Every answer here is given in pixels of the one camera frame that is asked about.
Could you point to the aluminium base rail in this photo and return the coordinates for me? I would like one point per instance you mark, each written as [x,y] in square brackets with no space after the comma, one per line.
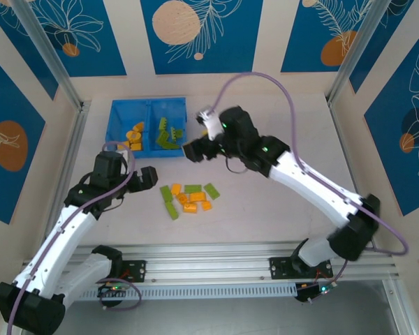
[209,265]

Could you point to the small controller circuit board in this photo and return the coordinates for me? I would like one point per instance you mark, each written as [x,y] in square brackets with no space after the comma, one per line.
[111,290]
[312,291]

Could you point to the aluminium side rail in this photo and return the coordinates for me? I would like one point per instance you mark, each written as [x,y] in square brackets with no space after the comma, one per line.
[73,146]
[343,139]

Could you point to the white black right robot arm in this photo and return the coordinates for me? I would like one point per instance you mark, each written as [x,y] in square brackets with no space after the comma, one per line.
[310,192]

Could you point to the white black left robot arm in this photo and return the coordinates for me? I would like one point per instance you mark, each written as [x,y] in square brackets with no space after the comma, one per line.
[68,240]

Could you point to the blue floral wall panel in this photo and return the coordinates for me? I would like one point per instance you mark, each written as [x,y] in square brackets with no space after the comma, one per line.
[387,42]
[209,59]
[387,139]
[7,104]
[90,59]
[300,21]
[7,38]

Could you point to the aluminium frame post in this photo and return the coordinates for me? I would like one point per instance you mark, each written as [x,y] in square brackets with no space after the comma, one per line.
[48,49]
[354,49]

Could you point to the yellow round lego piece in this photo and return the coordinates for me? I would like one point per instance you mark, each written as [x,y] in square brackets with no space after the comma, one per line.
[131,135]

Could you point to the yellow lego brick with label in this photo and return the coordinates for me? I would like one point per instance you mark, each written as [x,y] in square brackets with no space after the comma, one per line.
[182,199]

